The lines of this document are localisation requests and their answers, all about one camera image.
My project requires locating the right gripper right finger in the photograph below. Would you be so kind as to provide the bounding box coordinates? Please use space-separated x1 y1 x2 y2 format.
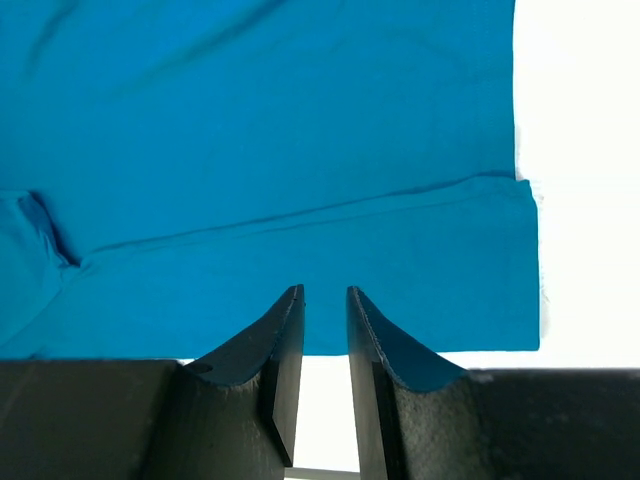
346 287 639 479

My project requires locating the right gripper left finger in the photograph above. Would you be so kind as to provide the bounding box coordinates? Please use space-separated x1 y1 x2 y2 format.
1 285 305 479

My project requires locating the blue t shirt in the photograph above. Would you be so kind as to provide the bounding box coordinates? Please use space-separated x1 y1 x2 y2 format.
1 1 540 358

